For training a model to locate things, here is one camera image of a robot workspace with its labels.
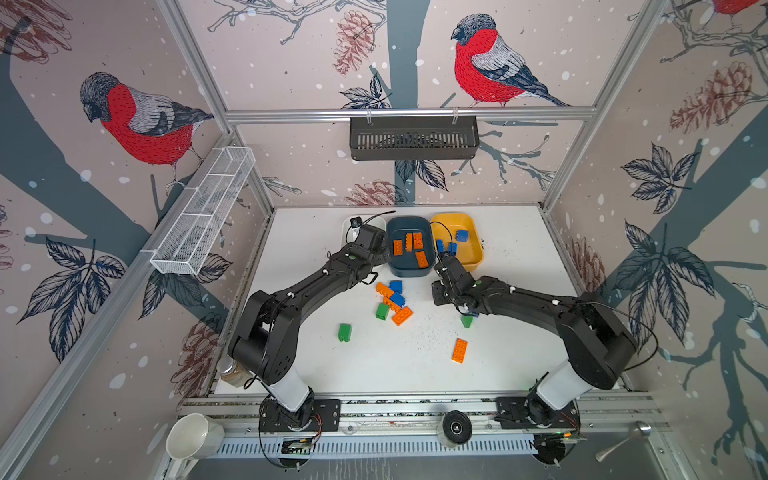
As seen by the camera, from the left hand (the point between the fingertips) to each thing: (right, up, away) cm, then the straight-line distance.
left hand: (372, 249), depth 90 cm
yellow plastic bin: (+26, +7, +21) cm, 34 cm away
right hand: (+20, -13, +2) cm, 24 cm away
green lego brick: (+3, -19, +1) cm, 20 cm away
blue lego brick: (+8, -16, +3) cm, 18 cm away
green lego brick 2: (+29, -21, -2) cm, 36 cm away
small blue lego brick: (+33, +4, +21) cm, 39 cm away
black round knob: (+20, -36, -28) cm, 50 cm away
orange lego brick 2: (+3, -14, +5) cm, 15 cm away
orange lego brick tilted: (+9, -21, +2) cm, 23 cm away
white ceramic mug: (-37, -40, -26) cm, 60 cm away
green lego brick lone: (-8, -25, -3) cm, 26 cm away
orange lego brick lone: (+25, -29, -6) cm, 39 cm away
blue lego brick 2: (+8, -13, +7) cm, 17 cm away
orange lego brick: (+17, -5, +14) cm, 22 cm away
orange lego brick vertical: (+16, +2, +18) cm, 24 cm away
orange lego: (+8, 0, +17) cm, 19 cm away
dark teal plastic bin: (+11, -6, +13) cm, 19 cm away
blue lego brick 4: (+28, -1, +16) cm, 33 cm away
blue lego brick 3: (+24, 0, +18) cm, 30 cm away
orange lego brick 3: (+12, +1, +17) cm, 21 cm away
